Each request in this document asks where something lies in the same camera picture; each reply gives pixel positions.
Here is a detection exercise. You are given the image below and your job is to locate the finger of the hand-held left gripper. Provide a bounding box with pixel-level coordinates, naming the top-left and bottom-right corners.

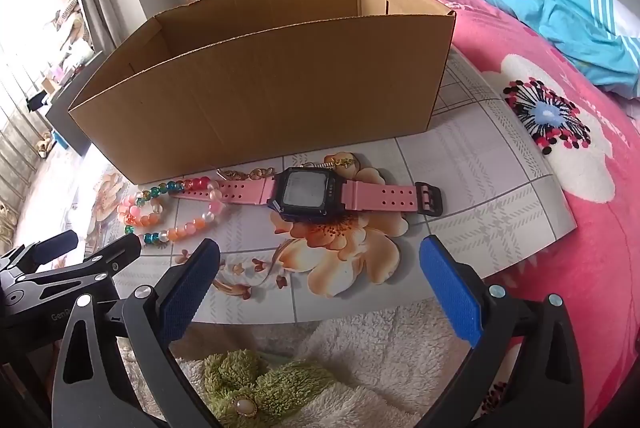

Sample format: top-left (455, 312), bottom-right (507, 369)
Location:
top-left (0, 233), bottom-right (142, 309)
top-left (0, 230), bottom-right (79, 279)

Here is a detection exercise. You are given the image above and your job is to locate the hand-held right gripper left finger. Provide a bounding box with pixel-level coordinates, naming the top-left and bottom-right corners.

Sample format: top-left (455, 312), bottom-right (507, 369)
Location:
top-left (51, 238), bottom-right (222, 428)

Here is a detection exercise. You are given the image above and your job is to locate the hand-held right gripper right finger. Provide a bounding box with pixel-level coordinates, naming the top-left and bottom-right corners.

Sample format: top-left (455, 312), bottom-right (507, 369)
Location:
top-left (415, 235), bottom-right (586, 428)

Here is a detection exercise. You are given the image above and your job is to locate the orange bead bracelet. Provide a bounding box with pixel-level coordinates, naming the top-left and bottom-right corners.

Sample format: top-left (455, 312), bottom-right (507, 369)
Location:
top-left (117, 194), bottom-right (165, 229)

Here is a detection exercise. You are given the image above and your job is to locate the multicolour bead bracelet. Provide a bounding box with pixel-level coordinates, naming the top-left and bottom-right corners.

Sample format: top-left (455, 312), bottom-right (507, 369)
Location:
top-left (134, 176), bottom-right (227, 246)

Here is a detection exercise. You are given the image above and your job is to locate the square kids wristwatch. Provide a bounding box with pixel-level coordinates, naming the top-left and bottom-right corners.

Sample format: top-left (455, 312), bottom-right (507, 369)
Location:
top-left (172, 165), bottom-right (444, 224)

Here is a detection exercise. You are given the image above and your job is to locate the brown cardboard box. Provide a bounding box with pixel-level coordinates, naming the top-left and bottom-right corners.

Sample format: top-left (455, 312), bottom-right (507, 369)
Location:
top-left (67, 0), bottom-right (457, 185)

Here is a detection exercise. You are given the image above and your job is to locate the dark low cabinet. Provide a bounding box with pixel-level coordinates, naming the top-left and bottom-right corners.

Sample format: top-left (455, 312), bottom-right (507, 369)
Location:
top-left (45, 50), bottom-right (103, 157)

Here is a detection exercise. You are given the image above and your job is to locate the white fluffy garment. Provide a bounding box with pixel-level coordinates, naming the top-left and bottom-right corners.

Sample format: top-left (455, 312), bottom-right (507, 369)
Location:
top-left (120, 298), bottom-right (451, 428)

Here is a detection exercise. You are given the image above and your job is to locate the floral plaid mat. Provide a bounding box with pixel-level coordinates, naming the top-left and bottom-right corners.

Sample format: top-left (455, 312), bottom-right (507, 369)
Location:
top-left (10, 43), bottom-right (578, 324)

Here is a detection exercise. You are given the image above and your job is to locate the green fluffy trim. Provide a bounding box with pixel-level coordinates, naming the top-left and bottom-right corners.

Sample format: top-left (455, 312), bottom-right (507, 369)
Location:
top-left (202, 350), bottom-right (333, 428)

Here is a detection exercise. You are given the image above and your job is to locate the pink floral blanket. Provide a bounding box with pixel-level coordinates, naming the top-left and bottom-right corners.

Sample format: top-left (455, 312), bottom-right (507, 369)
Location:
top-left (357, 0), bottom-right (640, 428)

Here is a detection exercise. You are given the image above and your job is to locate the blue garment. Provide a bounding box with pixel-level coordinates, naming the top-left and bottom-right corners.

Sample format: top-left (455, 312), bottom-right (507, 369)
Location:
top-left (472, 0), bottom-right (640, 99)

